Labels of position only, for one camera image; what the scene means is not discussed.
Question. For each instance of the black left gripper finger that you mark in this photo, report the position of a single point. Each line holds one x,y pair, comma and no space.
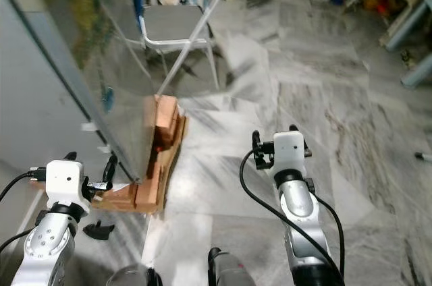
111,166

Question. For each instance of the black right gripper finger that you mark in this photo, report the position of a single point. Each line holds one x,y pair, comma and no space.
256,143

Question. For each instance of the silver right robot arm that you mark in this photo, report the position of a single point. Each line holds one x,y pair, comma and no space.
300,205

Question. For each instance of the glossy fridge door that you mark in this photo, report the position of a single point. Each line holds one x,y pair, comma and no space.
108,63

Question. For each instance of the grey small fridge body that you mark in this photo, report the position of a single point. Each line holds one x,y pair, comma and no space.
34,83

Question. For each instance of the small black plastic piece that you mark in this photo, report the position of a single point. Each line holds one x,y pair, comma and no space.
100,230

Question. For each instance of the orange brick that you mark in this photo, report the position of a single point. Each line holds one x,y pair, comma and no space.
142,198
167,119

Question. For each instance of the brown cardboard sheet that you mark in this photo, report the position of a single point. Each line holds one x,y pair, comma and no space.
174,164

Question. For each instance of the dark grey robot left leg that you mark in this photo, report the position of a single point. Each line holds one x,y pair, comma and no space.
131,278

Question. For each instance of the dark grey robot leg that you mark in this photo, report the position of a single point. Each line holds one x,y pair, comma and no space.
131,278
233,272

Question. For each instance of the dark grey robot right leg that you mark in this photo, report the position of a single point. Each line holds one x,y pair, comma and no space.
233,272

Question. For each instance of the grey metal chair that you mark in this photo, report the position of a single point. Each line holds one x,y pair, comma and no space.
169,26

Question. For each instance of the grey-blue pipe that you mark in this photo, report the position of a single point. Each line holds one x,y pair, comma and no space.
418,70

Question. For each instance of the white wooden rack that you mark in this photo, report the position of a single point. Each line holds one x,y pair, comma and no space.
405,23

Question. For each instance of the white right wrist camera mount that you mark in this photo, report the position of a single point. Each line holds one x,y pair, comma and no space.
289,151

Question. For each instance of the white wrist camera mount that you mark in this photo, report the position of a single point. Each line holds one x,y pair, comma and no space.
289,151
66,181

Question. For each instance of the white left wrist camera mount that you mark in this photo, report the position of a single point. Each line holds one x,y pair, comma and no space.
66,181

